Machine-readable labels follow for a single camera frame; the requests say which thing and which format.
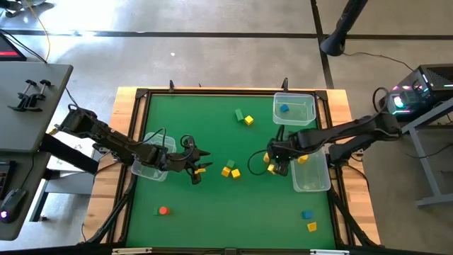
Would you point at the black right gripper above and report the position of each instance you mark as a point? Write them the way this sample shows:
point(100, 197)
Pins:
point(285, 148)

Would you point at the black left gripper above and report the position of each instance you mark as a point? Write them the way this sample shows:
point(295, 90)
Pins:
point(180, 161)

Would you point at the yellow wedge block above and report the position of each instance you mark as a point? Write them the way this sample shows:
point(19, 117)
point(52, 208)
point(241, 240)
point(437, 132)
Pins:
point(271, 168)
point(226, 172)

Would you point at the small yellow block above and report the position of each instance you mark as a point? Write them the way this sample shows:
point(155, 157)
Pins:
point(200, 171)

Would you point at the thick yellow cylinder block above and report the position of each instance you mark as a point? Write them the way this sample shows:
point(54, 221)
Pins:
point(302, 159)

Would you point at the yellow cube block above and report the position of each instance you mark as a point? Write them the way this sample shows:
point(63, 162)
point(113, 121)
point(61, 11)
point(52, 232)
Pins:
point(235, 174)
point(248, 120)

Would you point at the blue wedge block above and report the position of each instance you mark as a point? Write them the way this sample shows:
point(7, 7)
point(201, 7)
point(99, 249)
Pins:
point(284, 108)

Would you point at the green cylinder block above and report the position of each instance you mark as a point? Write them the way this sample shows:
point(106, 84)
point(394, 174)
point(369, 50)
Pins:
point(239, 115)

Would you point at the blue cube block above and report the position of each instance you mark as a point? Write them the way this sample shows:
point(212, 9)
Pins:
point(307, 214)

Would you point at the green cube block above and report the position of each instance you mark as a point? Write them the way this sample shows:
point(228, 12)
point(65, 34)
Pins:
point(230, 163)
point(155, 212)

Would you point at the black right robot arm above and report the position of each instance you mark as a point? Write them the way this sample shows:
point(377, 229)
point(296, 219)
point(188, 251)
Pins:
point(347, 131)

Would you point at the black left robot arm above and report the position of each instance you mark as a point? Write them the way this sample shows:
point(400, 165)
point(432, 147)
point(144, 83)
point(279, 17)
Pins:
point(106, 136)

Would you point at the clear plastic bin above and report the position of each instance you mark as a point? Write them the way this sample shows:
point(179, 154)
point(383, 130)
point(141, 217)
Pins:
point(313, 177)
point(170, 143)
point(301, 117)

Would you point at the green table mat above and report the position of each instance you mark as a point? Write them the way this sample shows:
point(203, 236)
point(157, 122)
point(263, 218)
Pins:
point(212, 212)

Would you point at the red cylinder block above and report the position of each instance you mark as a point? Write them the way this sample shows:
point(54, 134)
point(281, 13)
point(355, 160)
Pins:
point(164, 210)

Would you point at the dark bar clamp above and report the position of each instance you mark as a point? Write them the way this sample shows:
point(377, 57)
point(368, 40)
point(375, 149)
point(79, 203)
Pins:
point(285, 86)
point(171, 88)

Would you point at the yellow cube bottom right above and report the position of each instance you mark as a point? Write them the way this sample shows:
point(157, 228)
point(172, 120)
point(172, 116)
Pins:
point(311, 227)

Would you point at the black mounting beam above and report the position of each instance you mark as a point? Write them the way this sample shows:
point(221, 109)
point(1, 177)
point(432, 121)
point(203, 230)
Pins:
point(70, 156)

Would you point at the black pole stand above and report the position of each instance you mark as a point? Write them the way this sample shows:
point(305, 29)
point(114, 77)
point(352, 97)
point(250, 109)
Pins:
point(339, 32)

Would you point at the white paper sheet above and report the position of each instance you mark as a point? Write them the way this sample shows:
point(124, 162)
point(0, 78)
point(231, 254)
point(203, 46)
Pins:
point(63, 165)

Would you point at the grey metal stand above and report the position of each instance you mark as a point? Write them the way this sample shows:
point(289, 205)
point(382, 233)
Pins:
point(424, 159)

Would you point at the computer case with lights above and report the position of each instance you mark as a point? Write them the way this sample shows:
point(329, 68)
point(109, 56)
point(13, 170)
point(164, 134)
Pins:
point(435, 81)

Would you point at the black screw clamp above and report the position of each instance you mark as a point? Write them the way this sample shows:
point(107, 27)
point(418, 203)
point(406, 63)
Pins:
point(24, 95)
point(39, 93)

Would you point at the dark desk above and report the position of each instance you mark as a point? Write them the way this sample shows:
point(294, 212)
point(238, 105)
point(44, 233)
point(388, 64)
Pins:
point(32, 212)

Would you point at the grey side desk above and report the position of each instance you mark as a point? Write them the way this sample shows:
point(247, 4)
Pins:
point(21, 131)

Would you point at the black computer mouse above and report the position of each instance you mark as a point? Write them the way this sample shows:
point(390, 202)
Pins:
point(14, 203)

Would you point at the black keyboard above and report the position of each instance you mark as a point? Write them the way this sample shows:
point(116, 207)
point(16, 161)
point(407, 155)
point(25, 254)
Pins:
point(5, 177)

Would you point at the dark laptop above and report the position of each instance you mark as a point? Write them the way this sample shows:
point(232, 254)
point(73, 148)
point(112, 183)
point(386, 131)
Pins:
point(8, 49)

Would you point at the dark stand base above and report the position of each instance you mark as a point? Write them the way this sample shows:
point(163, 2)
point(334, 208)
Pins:
point(14, 8)

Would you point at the black table frame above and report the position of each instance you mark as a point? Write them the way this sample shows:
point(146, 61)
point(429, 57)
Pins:
point(230, 92)

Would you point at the silver metal bracket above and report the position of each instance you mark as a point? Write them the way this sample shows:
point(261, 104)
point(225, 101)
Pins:
point(132, 250)
point(329, 252)

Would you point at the grey desk leg frame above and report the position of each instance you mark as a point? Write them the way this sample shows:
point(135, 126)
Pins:
point(67, 182)

